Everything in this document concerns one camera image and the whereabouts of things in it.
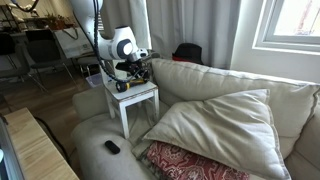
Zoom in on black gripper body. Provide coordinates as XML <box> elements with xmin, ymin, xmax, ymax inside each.
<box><xmin>115</xmin><ymin>59</ymin><xmax>148</xmax><ymax>76</ymax></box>

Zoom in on yellow and black flashlight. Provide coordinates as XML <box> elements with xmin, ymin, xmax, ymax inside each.
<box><xmin>115</xmin><ymin>78</ymin><xmax>150</xmax><ymax>93</ymax></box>

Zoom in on white wooden chair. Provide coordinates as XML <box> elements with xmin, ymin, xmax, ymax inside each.
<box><xmin>99</xmin><ymin>59</ymin><xmax>160</xmax><ymax>139</ymax></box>

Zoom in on black office chair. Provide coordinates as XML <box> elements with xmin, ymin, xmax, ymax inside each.
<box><xmin>24</xmin><ymin>29</ymin><xmax>78</xmax><ymax>88</ymax></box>

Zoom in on red cloth under hat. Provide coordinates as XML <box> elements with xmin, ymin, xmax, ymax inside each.
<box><xmin>172</xmin><ymin>55</ymin><xmax>188</xmax><ymax>63</ymax></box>

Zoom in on clear plastic storage box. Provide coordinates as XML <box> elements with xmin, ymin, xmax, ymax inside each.
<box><xmin>85</xmin><ymin>73</ymin><xmax>103</xmax><ymax>88</ymax></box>

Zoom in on black brimmed hat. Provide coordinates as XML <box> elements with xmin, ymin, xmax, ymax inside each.
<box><xmin>172</xmin><ymin>43</ymin><xmax>204</xmax><ymax>65</ymax></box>

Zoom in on white tote bag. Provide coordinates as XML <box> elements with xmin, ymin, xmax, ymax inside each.
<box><xmin>53</xmin><ymin>27</ymin><xmax>95</xmax><ymax>60</ymax></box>

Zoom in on white curtain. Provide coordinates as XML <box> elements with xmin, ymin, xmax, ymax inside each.
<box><xmin>99</xmin><ymin>0</ymin><xmax>242</xmax><ymax>70</ymax></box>

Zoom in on beige fabric sofa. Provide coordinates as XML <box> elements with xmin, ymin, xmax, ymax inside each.
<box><xmin>70</xmin><ymin>58</ymin><xmax>320</xmax><ymax>180</ymax></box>

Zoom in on dark remote control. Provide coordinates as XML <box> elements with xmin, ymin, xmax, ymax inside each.
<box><xmin>104</xmin><ymin>140</ymin><xmax>121</xmax><ymax>155</ymax></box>

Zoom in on potted plant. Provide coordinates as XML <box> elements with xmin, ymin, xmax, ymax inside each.
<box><xmin>43</xmin><ymin>13</ymin><xmax>68</xmax><ymax>31</ymax></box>

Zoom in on red patterned cushion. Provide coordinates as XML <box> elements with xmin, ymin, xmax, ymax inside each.
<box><xmin>146</xmin><ymin>140</ymin><xmax>251</xmax><ymax>180</ymax></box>

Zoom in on beige throw pillow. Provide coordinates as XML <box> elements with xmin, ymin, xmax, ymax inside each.
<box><xmin>143</xmin><ymin>88</ymin><xmax>293</xmax><ymax>180</ymax></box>

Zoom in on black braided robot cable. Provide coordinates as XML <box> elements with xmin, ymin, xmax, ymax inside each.
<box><xmin>92</xmin><ymin>0</ymin><xmax>134</xmax><ymax>84</ymax></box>

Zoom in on black floor cable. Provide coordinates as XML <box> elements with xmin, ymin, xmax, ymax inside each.
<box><xmin>33</xmin><ymin>116</ymin><xmax>72</xmax><ymax>163</ymax></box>

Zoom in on white window frame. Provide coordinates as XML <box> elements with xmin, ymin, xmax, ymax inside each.
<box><xmin>252</xmin><ymin>0</ymin><xmax>320</xmax><ymax>53</ymax></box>

